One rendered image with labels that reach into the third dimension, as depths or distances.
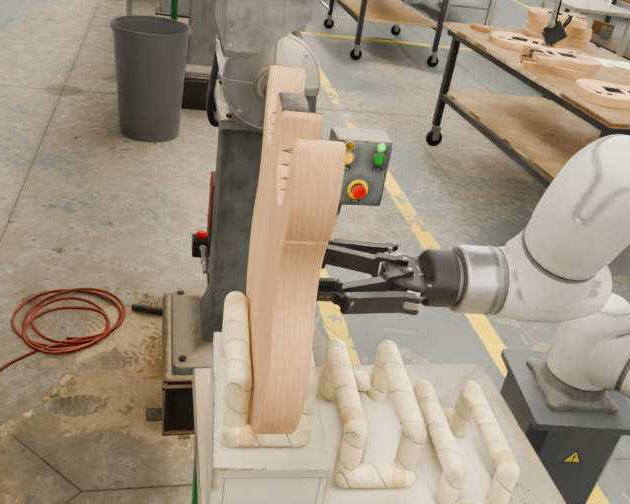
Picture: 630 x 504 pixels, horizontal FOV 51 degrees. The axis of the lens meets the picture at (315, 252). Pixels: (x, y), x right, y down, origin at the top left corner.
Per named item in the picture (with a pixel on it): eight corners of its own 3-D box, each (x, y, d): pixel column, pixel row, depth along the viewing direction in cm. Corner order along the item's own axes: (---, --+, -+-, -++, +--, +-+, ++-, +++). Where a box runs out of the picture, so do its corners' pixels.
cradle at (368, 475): (332, 474, 92) (336, 458, 90) (410, 472, 94) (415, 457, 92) (336, 494, 89) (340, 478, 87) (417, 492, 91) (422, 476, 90)
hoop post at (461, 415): (445, 423, 115) (458, 383, 111) (462, 423, 116) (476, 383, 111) (451, 437, 113) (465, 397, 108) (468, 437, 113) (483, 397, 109)
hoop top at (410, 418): (373, 351, 105) (377, 335, 103) (392, 351, 105) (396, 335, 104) (404, 448, 88) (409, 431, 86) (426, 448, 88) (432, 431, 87)
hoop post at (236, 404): (220, 428, 86) (225, 373, 81) (244, 428, 87) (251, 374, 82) (220, 447, 83) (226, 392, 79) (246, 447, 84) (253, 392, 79)
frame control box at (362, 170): (293, 185, 209) (303, 107, 196) (357, 188, 214) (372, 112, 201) (306, 223, 189) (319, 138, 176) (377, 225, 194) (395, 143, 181)
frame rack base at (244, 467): (204, 411, 112) (210, 331, 103) (293, 411, 115) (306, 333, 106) (204, 558, 89) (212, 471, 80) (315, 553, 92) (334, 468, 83)
